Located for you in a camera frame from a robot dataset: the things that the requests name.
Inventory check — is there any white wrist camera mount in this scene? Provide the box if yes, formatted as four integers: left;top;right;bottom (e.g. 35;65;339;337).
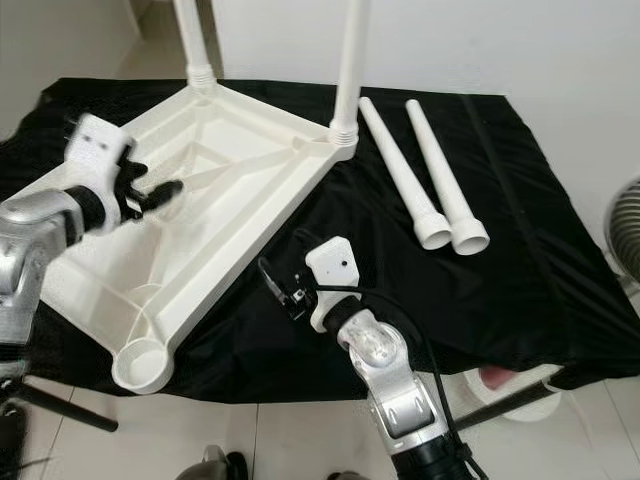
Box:
63;112;133;191
305;236;361;334

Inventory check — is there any black table cloth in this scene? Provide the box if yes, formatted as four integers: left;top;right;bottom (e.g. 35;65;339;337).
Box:
0;78;640;393

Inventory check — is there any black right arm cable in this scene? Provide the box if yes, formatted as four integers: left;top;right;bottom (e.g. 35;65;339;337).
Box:
308;285;481;480

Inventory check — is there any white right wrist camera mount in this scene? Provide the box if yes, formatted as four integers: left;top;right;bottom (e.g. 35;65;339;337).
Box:
305;236;361;334

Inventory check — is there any grey robot left leg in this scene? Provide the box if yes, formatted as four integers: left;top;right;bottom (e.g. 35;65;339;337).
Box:
182;445;251;480

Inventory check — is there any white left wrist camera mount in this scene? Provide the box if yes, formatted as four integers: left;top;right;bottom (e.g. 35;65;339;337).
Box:
63;112;133;191

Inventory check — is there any white plastic children table top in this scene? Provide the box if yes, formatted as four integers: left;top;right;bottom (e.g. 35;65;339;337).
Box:
40;82;361;396

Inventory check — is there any pink round object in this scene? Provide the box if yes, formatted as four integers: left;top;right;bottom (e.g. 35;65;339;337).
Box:
478;366;513;391

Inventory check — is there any white round fan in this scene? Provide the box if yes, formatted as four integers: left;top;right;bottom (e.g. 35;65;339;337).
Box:
605;175;640;296

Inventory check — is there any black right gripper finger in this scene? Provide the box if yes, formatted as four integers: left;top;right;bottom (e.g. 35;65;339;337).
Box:
256;257;291;301

